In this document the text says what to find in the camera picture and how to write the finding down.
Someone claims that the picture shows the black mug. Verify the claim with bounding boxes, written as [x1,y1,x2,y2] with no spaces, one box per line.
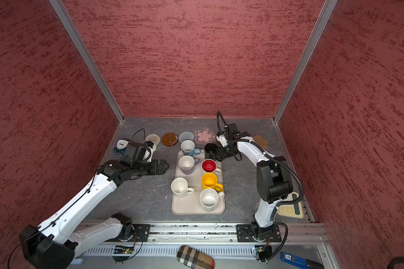
[204,143,218,161]

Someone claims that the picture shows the grey round coaster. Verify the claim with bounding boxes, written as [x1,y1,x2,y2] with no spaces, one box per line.
[178,131,195,143]

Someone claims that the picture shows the aluminium rail frame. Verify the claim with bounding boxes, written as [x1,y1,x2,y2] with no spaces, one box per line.
[76,221,339,269]

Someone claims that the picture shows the white patterned round coaster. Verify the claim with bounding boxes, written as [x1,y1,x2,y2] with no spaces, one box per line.
[145,134,161,146]

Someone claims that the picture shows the beige serving tray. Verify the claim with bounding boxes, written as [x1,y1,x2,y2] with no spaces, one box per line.
[172,150,226,215]

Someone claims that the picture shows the yellow mug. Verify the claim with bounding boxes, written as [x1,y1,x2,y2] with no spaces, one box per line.
[201,173,224,192]

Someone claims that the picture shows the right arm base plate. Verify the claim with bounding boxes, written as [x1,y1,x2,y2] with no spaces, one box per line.
[236,222,282,243]

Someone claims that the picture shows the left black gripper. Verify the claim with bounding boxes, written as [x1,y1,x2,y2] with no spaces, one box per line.
[132,160,169,176]

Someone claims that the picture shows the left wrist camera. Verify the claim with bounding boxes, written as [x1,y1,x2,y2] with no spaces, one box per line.
[124,141,157,162]

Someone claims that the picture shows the white mug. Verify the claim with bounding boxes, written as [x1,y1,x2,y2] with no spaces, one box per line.
[199,188,225,212]
[171,178,195,198]

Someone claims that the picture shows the white mug front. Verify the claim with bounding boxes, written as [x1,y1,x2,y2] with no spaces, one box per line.
[199,188,225,212]

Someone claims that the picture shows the pink flower coaster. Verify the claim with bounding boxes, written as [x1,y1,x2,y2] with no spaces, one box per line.
[194,128,216,145]

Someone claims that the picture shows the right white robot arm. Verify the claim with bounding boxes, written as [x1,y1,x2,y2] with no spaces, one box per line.
[217,134,304,231]

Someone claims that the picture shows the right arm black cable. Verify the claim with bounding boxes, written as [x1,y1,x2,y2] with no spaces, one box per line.
[216,110,305,263]

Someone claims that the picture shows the red interior mug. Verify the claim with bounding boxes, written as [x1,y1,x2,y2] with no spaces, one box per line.
[202,159,222,174]

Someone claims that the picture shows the cork coaster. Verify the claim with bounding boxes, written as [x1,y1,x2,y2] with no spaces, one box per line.
[253,134,269,150]

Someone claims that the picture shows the beige calculator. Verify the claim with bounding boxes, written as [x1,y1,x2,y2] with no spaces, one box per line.
[277,202,304,219]

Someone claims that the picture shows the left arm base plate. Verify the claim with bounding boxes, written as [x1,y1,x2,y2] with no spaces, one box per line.
[118,223,151,242]

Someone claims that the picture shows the plaid glasses case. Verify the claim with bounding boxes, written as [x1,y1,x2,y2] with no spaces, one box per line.
[176,245,215,269]

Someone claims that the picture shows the dark glossy brown coaster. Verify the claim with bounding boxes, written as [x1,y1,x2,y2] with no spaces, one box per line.
[162,132,178,147]

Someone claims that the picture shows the blue floral mug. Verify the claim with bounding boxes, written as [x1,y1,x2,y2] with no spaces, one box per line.
[181,140,201,157]

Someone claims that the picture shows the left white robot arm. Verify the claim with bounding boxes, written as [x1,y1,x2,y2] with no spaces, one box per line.
[19,159,169,269]

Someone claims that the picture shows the blue tool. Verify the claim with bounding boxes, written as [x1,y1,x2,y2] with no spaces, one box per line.
[280,252,324,269]

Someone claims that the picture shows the lavender mug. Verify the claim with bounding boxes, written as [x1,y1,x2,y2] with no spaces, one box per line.
[177,155,200,175]

